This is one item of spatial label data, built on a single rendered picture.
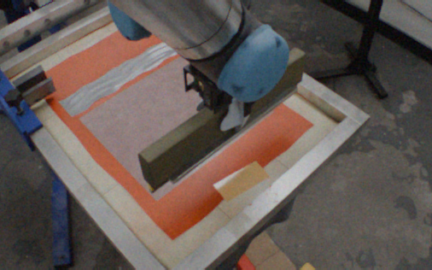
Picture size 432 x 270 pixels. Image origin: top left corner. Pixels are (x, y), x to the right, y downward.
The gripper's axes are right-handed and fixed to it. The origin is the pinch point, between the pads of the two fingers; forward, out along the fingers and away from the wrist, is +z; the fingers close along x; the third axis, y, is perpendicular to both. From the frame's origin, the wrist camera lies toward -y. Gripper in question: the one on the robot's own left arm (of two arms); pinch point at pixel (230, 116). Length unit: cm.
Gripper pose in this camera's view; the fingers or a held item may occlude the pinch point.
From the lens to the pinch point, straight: 76.0
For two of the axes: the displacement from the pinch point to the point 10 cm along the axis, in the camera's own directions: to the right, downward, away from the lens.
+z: -0.1, 6.4, 7.7
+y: -7.2, 5.3, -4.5
